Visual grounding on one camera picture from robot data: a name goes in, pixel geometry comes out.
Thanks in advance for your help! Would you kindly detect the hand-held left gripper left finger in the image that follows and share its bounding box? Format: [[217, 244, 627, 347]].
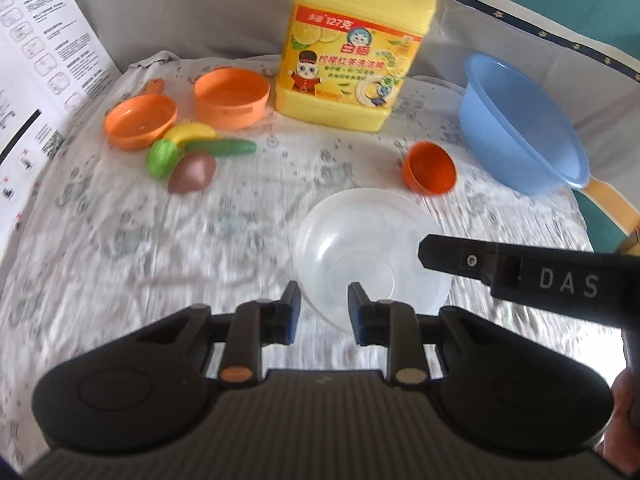
[[125, 280, 304, 387]]

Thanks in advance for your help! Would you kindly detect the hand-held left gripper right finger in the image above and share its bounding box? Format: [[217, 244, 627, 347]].
[[347, 282, 507, 387]]

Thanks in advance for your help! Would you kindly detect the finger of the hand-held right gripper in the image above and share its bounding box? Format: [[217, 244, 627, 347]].
[[418, 233, 522, 287]]

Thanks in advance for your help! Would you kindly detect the clear plastic bowl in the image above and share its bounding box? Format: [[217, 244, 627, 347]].
[[293, 188, 454, 337]]

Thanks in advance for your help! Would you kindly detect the person's right hand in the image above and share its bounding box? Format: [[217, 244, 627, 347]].
[[600, 366, 640, 478]]

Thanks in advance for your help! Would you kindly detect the teal cushion with yellow stripe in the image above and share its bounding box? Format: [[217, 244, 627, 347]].
[[579, 176, 640, 257]]

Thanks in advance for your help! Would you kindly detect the small orange bowl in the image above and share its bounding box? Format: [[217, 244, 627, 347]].
[[402, 141, 457, 196]]

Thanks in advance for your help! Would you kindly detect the blue plastic basin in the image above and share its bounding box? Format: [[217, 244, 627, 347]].
[[458, 52, 592, 197]]

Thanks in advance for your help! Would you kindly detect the white printed cloth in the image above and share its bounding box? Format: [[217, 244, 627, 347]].
[[0, 50, 597, 466]]

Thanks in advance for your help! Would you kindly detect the brown toy potato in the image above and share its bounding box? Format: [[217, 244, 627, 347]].
[[167, 151, 217, 195]]

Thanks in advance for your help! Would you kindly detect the dark green toy cucumber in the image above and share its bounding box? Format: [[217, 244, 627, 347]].
[[184, 138, 258, 157]]

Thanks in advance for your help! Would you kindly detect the light green toy vegetable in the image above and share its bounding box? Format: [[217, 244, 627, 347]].
[[144, 139, 180, 180]]

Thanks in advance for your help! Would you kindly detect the orange toy pot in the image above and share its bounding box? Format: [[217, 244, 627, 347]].
[[193, 66, 271, 132]]

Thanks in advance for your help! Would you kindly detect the yellow dish soap jug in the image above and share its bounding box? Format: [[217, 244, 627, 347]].
[[274, 0, 442, 134]]

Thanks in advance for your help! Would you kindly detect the orange toy pan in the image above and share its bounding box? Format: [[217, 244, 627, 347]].
[[104, 79, 180, 151]]

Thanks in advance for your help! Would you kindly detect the white printed instruction sheet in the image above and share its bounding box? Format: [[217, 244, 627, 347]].
[[0, 0, 119, 257]]

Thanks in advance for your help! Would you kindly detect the grey fabric rail star trim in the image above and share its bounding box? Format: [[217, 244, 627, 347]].
[[59, 0, 640, 181]]

